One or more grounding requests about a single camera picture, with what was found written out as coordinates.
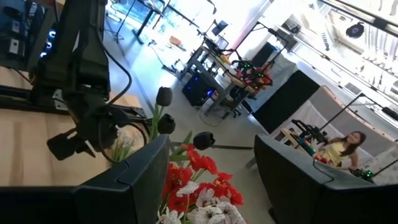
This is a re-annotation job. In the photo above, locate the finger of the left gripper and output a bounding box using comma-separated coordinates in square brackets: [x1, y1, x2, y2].
[46, 129, 96, 161]

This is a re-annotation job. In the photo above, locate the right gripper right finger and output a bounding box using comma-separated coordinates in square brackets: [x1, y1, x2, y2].
[254, 134, 398, 224]

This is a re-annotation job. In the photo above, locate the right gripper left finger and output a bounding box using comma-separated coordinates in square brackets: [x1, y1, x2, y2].
[0, 134, 170, 224]

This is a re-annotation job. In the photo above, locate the red artificial flower bunch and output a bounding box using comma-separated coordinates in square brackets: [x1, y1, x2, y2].
[161, 163, 200, 214]
[182, 142, 245, 206]

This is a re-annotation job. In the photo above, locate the black partition panel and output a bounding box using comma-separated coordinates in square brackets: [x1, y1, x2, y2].
[251, 70, 321, 134]

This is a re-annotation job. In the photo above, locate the black computer tower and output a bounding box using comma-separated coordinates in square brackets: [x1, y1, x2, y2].
[0, 0, 58, 71]
[182, 73, 218, 108]

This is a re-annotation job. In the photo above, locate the wooden background table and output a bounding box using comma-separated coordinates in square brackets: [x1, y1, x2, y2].
[180, 45, 259, 118]

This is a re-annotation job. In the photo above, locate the background computer monitor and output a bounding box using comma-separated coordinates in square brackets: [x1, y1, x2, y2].
[211, 19, 229, 37]

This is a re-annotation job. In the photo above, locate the black ceiling spotlight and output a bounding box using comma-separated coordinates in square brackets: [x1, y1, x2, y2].
[345, 21, 365, 39]

